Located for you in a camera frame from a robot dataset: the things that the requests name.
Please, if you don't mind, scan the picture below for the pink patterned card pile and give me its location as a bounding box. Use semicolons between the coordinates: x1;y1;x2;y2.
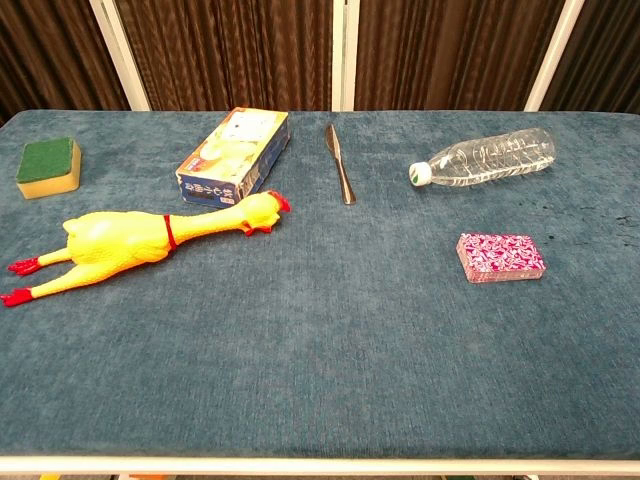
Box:
455;232;547;285

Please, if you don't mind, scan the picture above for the metal table knife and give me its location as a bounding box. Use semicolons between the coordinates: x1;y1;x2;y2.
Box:
325;123;357;206

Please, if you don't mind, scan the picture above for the blue tablecloth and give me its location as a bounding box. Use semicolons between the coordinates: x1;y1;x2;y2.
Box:
0;109;640;460

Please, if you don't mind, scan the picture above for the blue printed cardboard box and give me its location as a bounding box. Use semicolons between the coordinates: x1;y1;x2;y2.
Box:
174;106;291;209

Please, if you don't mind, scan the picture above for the clear plastic water bottle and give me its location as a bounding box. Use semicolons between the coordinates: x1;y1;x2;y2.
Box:
408;126;558;189

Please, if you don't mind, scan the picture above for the yellow rubber chicken toy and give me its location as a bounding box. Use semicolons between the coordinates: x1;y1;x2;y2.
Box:
0;189;292;308

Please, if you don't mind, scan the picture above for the brown pleated curtain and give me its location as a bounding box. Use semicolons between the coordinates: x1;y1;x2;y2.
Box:
0;0;640;126

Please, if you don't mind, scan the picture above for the green and yellow sponge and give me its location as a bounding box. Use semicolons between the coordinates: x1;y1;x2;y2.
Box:
14;137;83;201

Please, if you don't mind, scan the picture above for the white upright frame post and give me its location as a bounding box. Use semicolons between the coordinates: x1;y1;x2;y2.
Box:
331;0;360;112

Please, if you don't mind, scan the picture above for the white table edge rail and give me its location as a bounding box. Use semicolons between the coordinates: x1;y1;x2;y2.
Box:
0;453;640;476

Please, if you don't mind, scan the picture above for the white slanted frame post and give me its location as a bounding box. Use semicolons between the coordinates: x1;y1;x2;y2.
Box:
88;0;152;112
523;0;586;112

